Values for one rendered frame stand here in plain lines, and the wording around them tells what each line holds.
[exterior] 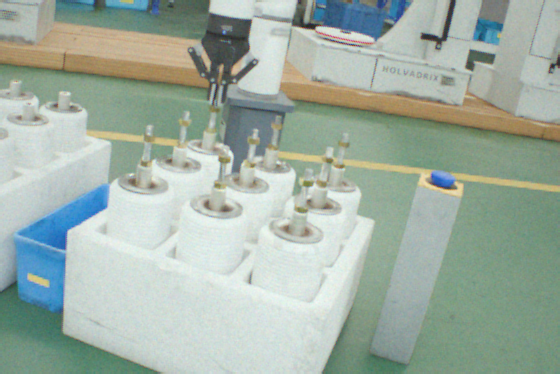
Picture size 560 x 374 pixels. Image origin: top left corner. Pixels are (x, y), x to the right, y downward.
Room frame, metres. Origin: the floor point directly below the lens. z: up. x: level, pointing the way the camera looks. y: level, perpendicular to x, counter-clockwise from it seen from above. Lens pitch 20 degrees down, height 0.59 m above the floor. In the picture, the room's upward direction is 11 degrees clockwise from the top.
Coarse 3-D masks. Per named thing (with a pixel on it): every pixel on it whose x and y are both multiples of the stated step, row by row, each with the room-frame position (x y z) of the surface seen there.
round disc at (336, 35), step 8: (320, 32) 3.13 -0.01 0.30; (328, 32) 3.10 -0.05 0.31; (336, 32) 3.14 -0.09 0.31; (344, 32) 3.19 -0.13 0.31; (352, 32) 3.35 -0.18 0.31; (336, 40) 3.08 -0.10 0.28; (344, 40) 3.07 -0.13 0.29; (352, 40) 3.07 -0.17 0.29; (360, 40) 3.09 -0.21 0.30; (368, 40) 3.12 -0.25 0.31
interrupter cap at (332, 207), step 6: (294, 198) 0.90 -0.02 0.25; (330, 198) 0.93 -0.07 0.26; (306, 204) 0.89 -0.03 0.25; (330, 204) 0.91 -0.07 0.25; (336, 204) 0.92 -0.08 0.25; (312, 210) 0.87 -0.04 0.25; (318, 210) 0.88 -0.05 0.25; (324, 210) 0.88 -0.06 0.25; (330, 210) 0.89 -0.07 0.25; (336, 210) 0.89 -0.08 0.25
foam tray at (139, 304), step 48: (96, 240) 0.78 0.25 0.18; (96, 288) 0.77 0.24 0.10; (144, 288) 0.76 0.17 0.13; (192, 288) 0.74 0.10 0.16; (240, 288) 0.73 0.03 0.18; (336, 288) 0.79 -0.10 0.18; (96, 336) 0.77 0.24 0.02; (144, 336) 0.75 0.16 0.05; (192, 336) 0.74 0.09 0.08; (240, 336) 0.72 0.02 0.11; (288, 336) 0.71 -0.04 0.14; (336, 336) 0.91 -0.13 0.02
